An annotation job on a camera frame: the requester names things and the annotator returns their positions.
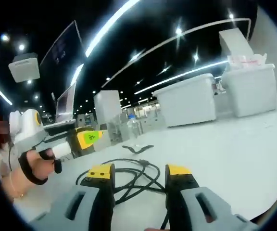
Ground white square pillar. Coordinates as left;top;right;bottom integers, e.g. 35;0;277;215
93;90;122;126
219;27;251;73

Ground person's left hand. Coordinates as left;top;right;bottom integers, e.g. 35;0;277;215
20;148;63;185

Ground clear plastic container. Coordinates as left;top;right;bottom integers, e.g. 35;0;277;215
107;114;129;146

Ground white plastic bags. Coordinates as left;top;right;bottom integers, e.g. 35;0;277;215
226;53;268;70

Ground clear water bottle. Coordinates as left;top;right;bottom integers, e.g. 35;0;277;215
126;115;139;145

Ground white ceiling unit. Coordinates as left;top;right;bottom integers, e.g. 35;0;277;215
8;52;41;82

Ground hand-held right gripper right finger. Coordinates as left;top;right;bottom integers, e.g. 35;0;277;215
164;164;260;231

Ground hanging dark screen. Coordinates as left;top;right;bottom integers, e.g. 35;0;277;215
39;19;84;67

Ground black data cable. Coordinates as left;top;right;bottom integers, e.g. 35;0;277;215
76;159;167;205

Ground open silver laptop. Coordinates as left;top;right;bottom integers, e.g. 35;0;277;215
55;81;78;126

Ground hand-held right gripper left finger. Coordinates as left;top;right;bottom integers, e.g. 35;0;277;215
30;163;116;231

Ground white storage bin with bags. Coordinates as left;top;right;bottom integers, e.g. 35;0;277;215
221;64;277;118

